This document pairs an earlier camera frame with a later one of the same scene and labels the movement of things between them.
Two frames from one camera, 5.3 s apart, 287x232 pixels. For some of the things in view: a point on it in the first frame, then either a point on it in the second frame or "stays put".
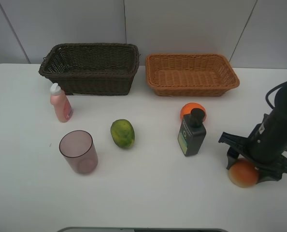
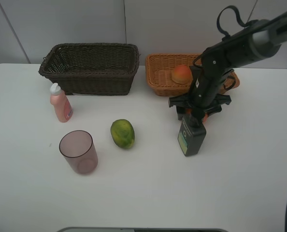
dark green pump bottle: [192, 132] stays put
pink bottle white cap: [64, 108] stays put
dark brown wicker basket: [92, 69] stays put
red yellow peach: [243, 173] to [182, 75]
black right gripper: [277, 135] to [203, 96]
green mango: [122, 133] stays put
